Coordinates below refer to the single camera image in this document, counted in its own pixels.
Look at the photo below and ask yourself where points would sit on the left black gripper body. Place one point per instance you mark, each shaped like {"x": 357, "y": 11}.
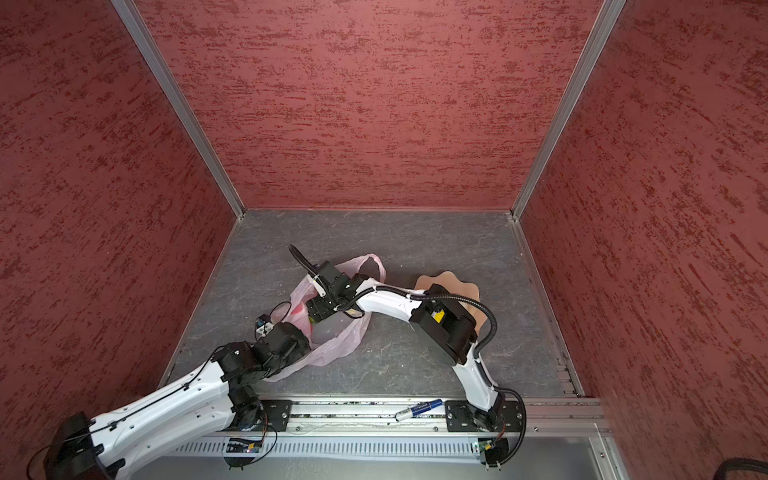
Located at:
{"x": 294, "y": 355}

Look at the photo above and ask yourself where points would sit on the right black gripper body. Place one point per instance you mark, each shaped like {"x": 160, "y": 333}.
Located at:
{"x": 326, "y": 304}

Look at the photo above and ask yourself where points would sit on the pink translucent plastic bag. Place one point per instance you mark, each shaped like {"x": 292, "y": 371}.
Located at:
{"x": 336, "y": 336}

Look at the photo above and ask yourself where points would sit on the pink faceted plastic bowl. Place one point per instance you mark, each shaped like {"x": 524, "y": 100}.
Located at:
{"x": 453, "y": 285}

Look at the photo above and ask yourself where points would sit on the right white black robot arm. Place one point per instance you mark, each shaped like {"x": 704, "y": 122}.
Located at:
{"x": 455, "y": 328}

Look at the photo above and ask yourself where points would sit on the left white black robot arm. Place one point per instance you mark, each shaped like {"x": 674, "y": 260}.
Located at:
{"x": 218, "y": 395}

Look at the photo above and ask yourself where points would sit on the left small circuit board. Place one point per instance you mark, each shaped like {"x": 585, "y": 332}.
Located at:
{"x": 244, "y": 446}

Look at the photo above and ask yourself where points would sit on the small circuit board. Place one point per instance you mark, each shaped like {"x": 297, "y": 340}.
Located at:
{"x": 244, "y": 446}
{"x": 492, "y": 452}

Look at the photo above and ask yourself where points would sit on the blue white marker pen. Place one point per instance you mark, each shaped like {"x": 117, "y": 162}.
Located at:
{"x": 417, "y": 410}

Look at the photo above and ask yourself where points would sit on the right small circuit board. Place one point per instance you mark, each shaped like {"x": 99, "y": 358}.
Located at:
{"x": 492, "y": 452}

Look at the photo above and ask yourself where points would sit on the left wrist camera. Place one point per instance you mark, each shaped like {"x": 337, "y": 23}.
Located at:
{"x": 263, "y": 326}

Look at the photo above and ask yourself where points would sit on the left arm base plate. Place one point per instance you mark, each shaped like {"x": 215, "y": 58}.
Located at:
{"x": 273, "y": 413}

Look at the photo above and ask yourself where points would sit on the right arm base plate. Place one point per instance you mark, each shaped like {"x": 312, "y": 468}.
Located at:
{"x": 462, "y": 417}

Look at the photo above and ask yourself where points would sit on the aluminium front rail frame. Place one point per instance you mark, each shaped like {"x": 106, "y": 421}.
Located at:
{"x": 359, "y": 428}

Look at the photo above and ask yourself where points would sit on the left aluminium corner post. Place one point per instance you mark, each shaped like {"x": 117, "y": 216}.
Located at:
{"x": 131, "y": 18}

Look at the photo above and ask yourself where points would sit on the aluminium corner post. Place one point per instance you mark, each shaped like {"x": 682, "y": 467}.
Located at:
{"x": 600, "y": 32}
{"x": 131, "y": 18}

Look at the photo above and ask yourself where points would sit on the right aluminium corner post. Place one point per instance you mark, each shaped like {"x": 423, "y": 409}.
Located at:
{"x": 600, "y": 32}

